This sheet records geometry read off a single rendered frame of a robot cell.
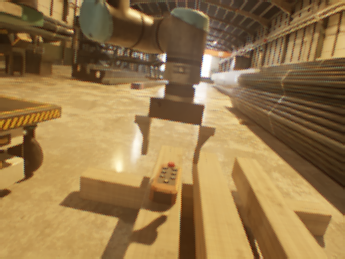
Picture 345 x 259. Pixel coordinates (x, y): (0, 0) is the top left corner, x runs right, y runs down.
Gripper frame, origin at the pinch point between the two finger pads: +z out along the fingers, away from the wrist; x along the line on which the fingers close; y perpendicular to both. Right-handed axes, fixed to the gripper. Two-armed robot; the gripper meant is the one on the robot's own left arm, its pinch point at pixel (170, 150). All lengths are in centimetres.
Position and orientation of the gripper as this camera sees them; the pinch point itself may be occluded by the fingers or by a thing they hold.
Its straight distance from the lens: 58.4
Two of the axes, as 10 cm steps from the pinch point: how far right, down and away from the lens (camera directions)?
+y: -1.1, 2.2, -9.7
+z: -1.4, 9.6, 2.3
